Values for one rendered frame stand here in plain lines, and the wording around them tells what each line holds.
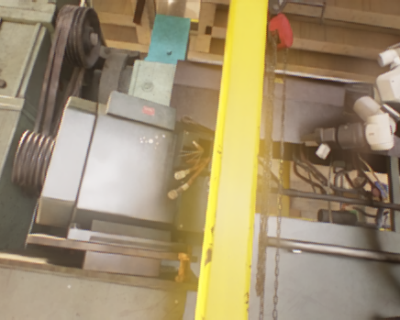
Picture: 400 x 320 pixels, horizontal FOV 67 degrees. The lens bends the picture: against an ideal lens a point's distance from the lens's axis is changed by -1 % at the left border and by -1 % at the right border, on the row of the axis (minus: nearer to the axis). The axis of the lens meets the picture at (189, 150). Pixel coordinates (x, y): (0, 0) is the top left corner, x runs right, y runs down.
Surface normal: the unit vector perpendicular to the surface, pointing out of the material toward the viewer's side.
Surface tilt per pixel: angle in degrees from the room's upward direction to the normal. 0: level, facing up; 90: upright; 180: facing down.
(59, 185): 90
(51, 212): 135
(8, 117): 90
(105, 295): 90
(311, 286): 90
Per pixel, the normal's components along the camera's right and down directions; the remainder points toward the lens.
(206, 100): 0.04, -0.29
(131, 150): 0.37, -0.23
